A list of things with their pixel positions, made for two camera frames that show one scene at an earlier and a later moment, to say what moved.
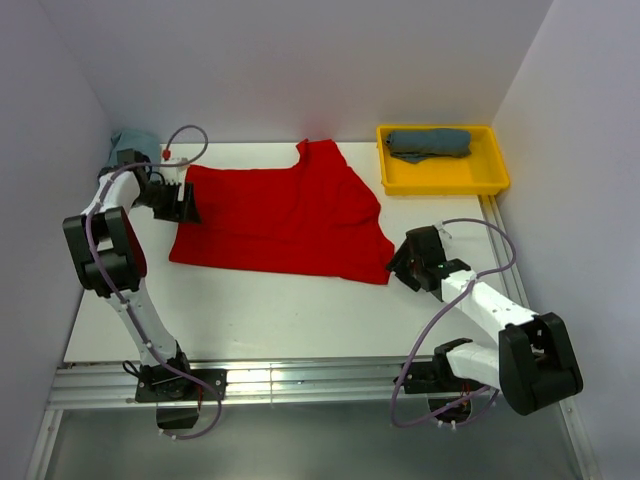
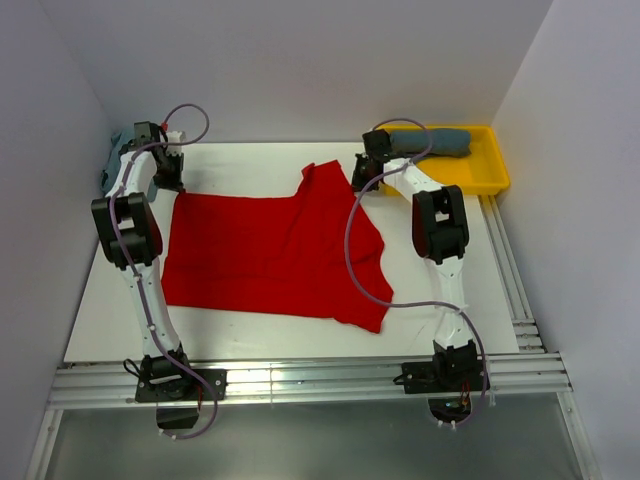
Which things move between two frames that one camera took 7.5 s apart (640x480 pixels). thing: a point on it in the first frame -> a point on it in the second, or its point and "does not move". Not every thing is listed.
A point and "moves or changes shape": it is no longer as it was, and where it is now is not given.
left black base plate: [173, 382] does not move
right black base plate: [437, 377] does not move
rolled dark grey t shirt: [414, 145] does not move
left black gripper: [179, 211] -> [174, 184]
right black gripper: [398, 263] -> [359, 183]
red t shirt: [317, 217] moves or changes shape
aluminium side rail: [505, 255] does not move
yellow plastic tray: [482, 171] does not move
